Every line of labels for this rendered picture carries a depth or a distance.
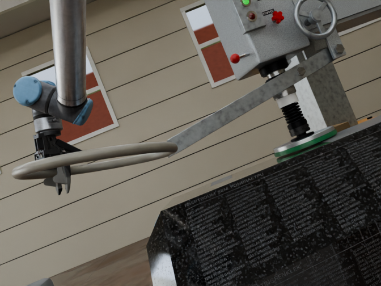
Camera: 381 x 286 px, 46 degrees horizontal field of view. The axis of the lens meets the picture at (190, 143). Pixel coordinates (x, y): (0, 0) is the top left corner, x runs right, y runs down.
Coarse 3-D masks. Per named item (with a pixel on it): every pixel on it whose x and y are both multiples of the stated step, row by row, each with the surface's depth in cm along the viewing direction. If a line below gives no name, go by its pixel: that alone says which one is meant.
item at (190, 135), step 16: (336, 48) 150; (304, 64) 150; (320, 64) 152; (272, 80) 147; (288, 80) 148; (256, 96) 145; (272, 96) 146; (224, 112) 142; (240, 112) 143; (192, 128) 139; (208, 128) 140; (176, 144) 137
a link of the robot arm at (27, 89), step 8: (24, 80) 137; (32, 80) 137; (16, 88) 137; (24, 88) 137; (32, 88) 137; (40, 88) 137; (48, 88) 139; (16, 96) 137; (24, 96) 137; (32, 96) 136; (40, 96) 138; (24, 104) 137; (32, 104) 138; (40, 104) 138
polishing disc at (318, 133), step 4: (324, 128) 155; (328, 128) 146; (332, 128) 147; (316, 132) 151; (320, 132) 144; (324, 132) 144; (328, 132) 145; (308, 136) 146; (312, 136) 143; (316, 136) 143; (300, 140) 144; (304, 140) 143; (308, 140) 143; (284, 144) 158; (288, 144) 148; (292, 144) 145; (296, 144) 144; (276, 148) 154; (280, 148) 149; (284, 148) 147; (288, 148) 146; (276, 152) 152
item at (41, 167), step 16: (128, 144) 117; (144, 144) 120; (160, 144) 124; (48, 160) 114; (64, 160) 113; (80, 160) 113; (96, 160) 114; (112, 160) 160; (128, 160) 158; (144, 160) 155; (16, 176) 124; (32, 176) 141; (48, 176) 148
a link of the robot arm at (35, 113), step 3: (42, 81) 150; (45, 81) 151; (48, 81) 151; (51, 81) 153; (51, 84) 152; (54, 84) 154; (33, 111) 151; (36, 111) 150; (39, 111) 149; (33, 114) 151; (36, 114) 150; (39, 114) 149; (42, 114) 149; (45, 114) 149; (48, 114) 150; (33, 117) 151; (36, 117) 150; (39, 117) 149; (33, 120) 152
